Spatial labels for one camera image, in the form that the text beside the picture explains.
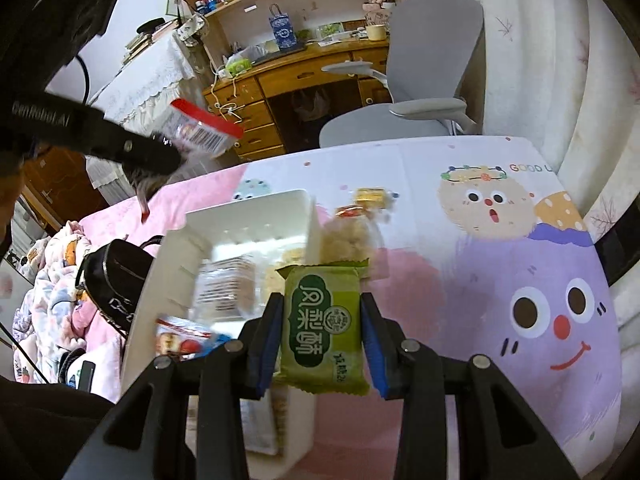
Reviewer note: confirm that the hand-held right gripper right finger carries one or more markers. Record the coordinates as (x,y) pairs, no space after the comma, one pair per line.
(372,347)

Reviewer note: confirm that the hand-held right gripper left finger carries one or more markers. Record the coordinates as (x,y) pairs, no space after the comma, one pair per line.
(266,347)

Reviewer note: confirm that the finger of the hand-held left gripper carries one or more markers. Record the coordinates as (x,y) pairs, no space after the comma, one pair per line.
(140,150)

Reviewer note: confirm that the green snack packet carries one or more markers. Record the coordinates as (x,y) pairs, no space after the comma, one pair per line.
(320,330)

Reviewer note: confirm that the clear packet with red edge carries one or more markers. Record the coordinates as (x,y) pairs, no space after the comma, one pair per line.
(200,132)

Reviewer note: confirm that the white blurred snack packet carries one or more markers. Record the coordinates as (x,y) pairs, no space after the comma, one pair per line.
(225,285)

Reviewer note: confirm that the red and white cake packet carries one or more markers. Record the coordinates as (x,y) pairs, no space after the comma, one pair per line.
(182,340)

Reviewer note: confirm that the clear puffed snack packet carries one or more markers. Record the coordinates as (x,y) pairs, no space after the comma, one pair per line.
(350,237)

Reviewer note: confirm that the white plastic storage tray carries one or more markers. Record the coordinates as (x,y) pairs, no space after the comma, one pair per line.
(240,215)

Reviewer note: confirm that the small yellow snack packet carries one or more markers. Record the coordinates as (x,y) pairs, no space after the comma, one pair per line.
(372,196)

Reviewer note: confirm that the pink blanket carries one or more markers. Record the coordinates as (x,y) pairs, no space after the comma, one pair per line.
(200,190)

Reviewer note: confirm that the white lace cover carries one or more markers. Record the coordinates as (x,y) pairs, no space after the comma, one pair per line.
(150,75)

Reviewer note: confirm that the wooden cabinet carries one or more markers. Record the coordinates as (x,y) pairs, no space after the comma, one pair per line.
(50,182)

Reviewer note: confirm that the stack of books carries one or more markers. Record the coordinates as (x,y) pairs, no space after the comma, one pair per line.
(147,40)

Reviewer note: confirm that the cartoon printed tablecloth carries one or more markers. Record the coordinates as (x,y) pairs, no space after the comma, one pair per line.
(450,285)

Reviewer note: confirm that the green tissue pack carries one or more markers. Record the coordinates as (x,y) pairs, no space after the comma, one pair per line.
(238,66)

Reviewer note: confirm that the wooden bookshelf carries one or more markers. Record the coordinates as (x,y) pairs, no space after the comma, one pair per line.
(235,15)

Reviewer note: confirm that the printed plush blanket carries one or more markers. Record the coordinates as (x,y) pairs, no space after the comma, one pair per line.
(55,300)

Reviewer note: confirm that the plastic bag under desk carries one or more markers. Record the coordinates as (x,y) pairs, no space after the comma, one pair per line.
(311,105)

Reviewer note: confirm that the wooden desk with drawers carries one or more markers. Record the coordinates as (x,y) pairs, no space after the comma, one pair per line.
(300,72)

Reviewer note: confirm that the blue gift bag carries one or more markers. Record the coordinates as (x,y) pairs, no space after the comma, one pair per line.
(281,30)

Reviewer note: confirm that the dark cloth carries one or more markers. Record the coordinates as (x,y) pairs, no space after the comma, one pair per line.
(45,430)

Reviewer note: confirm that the cream cup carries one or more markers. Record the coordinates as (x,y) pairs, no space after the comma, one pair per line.
(376,32)

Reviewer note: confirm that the grey office chair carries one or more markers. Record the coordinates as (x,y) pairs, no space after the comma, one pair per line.
(430,35)

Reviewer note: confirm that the white floral curtain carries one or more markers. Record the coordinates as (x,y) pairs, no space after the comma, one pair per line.
(550,60)

